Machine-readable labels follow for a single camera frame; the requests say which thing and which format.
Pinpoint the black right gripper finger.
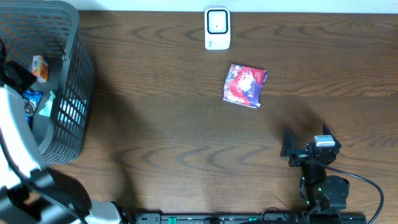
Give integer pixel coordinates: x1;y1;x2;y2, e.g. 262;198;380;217
280;128;294;157
323;124;332;136

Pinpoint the purple red Carefree pack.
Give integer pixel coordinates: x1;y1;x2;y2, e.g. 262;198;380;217
223;64;267;109

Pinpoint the mint green snack packet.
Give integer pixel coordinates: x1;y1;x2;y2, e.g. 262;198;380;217
39;91;55;117

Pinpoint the orange small carton box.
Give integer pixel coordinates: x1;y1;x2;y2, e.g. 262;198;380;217
32;55;49;83

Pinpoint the blue Oreo packet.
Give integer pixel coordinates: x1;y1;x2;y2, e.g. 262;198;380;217
22;90;44;127

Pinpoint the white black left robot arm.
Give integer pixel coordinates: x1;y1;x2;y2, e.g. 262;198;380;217
1;44;135;223

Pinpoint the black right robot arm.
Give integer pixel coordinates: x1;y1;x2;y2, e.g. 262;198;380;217
280;126;349;212

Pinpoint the dark grey plastic basket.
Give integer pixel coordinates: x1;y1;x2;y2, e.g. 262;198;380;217
1;1;95;164

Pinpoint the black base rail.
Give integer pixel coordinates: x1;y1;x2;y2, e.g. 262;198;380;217
133;212;367;224

